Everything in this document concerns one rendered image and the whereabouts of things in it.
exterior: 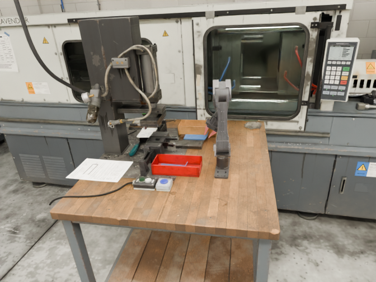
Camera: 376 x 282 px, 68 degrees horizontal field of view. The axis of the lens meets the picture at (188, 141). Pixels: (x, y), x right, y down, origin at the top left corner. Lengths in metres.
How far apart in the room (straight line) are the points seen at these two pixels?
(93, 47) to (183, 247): 1.36
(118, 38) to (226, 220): 0.99
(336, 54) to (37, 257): 2.53
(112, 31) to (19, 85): 1.61
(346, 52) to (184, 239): 1.56
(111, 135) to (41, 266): 1.25
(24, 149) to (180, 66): 1.85
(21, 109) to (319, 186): 2.68
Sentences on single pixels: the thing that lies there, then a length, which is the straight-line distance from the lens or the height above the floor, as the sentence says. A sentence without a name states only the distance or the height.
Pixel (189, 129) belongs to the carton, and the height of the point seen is 0.95.
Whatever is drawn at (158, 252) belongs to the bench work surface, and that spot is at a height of 0.22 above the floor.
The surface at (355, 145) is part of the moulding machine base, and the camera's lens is 2.33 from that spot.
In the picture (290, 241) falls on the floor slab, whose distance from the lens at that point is 2.44.
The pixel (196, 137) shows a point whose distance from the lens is 1.80.
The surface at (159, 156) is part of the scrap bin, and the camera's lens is 1.56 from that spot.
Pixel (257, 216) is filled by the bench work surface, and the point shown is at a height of 0.90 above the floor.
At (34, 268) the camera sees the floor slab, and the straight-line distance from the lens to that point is 2.54.
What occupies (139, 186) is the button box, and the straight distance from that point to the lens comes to 1.39.
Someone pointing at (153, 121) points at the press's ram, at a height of 1.14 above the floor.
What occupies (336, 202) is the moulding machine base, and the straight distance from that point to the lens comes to 2.57.
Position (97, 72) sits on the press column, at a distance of 1.60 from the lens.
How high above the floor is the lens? 1.69
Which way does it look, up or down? 26 degrees down
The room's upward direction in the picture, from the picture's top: 3 degrees counter-clockwise
